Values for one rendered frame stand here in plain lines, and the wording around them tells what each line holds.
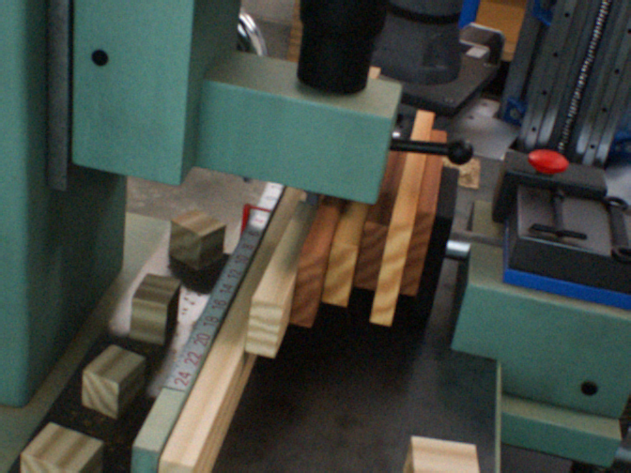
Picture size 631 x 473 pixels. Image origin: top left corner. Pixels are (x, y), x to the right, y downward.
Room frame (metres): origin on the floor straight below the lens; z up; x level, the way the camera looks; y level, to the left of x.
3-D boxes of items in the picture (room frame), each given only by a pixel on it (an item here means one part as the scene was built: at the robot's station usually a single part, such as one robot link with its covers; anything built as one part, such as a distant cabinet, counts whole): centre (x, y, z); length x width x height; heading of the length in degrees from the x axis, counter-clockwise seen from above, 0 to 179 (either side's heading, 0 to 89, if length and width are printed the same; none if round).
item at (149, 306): (0.70, 0.13, 0.82); 0.04 x 0.03 x 0.04; 175
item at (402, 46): (1.45, -0.11, 0.87); 0.15 x 0.15 x 0.10
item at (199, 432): (0.68, 0.02, 0.93); 0.60 x 0.02 x 0.05; 174
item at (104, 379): (0.60, 0.14, 0.82); 0.04 x 0.03 x 0.04; 161
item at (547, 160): (0.70, -0.17, 1.02); 0.03 x 0.03 x 0.01
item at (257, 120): (0.66, 0.02, 1.03); 0.14 x 0.07 x 0.09; 84
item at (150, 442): (0.68, 0.04, 0.93); 0.60 x 0.02 x 0.06; 174
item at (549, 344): (0.66, -0.19, 0.92); 0.15 x 0.13 x 0.09; 174
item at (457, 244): (0.67, -0.13, 0.95); 0.09 x 0.07 x 0.09; 174
